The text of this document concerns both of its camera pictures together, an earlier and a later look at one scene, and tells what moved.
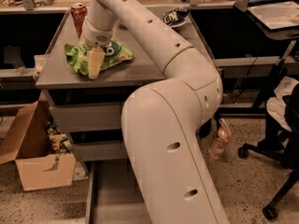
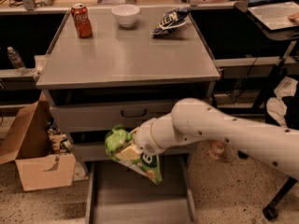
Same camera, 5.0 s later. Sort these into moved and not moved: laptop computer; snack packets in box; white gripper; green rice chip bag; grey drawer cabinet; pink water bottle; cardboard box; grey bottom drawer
Moved: green rice chip bag; white gripper
Not moved: grey bottom drawer; pink water bottle; cardboard box; snack packets in box; grey drawer cabinet; laptop computer
